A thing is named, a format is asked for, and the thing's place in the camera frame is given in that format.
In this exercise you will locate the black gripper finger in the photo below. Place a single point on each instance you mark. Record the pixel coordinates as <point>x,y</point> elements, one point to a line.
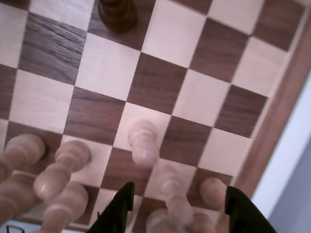
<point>245,216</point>
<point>116,213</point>

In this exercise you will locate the white paper strip with letters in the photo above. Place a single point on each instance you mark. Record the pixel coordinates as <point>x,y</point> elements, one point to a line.
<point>26,229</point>

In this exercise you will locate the light wooden pawn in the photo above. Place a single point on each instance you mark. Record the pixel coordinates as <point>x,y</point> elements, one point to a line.
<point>212,191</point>
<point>170,179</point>
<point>26,148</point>
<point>70,153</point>
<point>145,153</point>

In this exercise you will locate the wooden chessboard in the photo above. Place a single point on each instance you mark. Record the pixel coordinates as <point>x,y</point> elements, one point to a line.
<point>170,72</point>

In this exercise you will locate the dark wooden pawn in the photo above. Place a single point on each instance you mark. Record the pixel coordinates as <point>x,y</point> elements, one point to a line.
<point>116,14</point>

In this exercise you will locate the light wooden knight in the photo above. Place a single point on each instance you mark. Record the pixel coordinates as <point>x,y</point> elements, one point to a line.
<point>158,223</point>

